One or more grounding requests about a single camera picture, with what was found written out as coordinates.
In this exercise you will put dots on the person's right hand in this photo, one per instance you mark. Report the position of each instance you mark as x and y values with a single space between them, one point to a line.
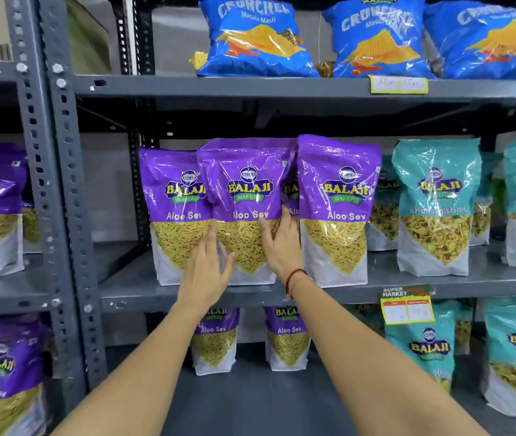
285 249

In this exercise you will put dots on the person's left hand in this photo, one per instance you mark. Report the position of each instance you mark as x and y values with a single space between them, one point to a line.
203 276

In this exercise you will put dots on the person's right forearm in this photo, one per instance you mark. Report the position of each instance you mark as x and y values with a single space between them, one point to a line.
367 367

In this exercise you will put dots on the person's left forearm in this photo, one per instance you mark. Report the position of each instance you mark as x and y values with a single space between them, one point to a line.
149 372

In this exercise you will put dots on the yellow red price tag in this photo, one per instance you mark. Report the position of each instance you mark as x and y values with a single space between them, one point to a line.
407 308

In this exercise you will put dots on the golden snack packet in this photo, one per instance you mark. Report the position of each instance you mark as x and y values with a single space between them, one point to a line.
198 60
326 69

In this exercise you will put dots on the pale yellow paper price tag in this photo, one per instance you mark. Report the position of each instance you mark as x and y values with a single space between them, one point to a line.
398 84

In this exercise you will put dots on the blue chip packet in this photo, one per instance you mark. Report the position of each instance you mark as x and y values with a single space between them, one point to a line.
253 40
376 40
489 45

